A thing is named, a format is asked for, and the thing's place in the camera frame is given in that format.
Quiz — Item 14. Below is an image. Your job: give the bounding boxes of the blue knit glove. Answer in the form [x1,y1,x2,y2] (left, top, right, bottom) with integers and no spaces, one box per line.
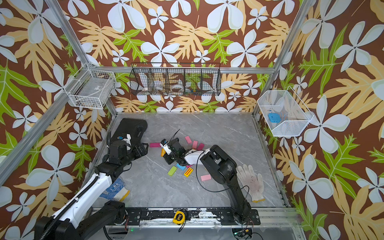
[100,177,130,202]

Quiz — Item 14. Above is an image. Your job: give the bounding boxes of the yellow red striped block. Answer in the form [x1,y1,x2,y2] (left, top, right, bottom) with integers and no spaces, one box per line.
[184,167,194,178]

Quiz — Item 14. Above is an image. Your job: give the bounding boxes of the white wire basket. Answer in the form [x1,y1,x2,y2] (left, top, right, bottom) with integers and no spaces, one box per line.
[65,64,116,110]
[257,87,314,138]

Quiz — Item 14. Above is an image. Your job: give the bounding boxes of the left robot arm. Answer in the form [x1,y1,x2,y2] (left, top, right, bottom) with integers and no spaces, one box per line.
[34,141,149,240]

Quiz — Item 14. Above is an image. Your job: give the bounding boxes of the yellow tape measure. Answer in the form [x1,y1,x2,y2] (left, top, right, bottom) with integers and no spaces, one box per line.
[172,211,186,226]

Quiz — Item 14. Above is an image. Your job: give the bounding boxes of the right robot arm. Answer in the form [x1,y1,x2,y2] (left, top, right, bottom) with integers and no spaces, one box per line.
[160,138,251,224]

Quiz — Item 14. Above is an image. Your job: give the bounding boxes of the black plastic case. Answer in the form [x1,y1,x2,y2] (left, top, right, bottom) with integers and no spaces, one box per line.
[111,118,148,146]

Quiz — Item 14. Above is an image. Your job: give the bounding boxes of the green block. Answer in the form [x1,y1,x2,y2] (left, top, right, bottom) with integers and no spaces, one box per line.
[168,166,178,177]

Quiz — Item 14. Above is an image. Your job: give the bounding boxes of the white wire basket right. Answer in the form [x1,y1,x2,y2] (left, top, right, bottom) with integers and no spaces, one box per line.
[257,87,314,138]

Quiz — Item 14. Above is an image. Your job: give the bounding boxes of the white wire basket left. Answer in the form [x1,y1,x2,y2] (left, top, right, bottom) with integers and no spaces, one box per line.
[65,64,116,110]

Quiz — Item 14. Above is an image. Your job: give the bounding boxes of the pink block top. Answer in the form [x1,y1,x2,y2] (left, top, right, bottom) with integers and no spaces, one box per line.
[185,136,192,144]

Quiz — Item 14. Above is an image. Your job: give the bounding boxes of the blue block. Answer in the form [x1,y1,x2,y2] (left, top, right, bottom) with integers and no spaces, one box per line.
[176,164,186,170]

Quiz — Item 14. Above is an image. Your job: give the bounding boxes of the white work glove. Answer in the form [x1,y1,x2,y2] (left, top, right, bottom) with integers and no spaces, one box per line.
[237,165,265,203]

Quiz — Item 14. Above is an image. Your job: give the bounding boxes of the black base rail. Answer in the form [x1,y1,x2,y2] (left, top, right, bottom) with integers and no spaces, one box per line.
[121,207,261,227]

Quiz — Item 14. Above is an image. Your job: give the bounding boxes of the light pink block bottom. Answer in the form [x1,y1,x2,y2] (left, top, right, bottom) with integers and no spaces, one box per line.
[201,175,212,182]

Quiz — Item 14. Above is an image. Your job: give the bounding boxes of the black wire basket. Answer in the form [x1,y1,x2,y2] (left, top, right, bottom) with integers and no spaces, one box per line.
[128,62,222,96]

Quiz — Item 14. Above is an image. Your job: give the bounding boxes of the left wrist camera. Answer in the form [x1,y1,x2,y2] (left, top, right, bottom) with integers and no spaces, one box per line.
[117,134,131,146]

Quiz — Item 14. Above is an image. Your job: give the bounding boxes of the blue object in basket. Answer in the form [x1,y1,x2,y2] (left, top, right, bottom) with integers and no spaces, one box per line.
[268,113,282,124]

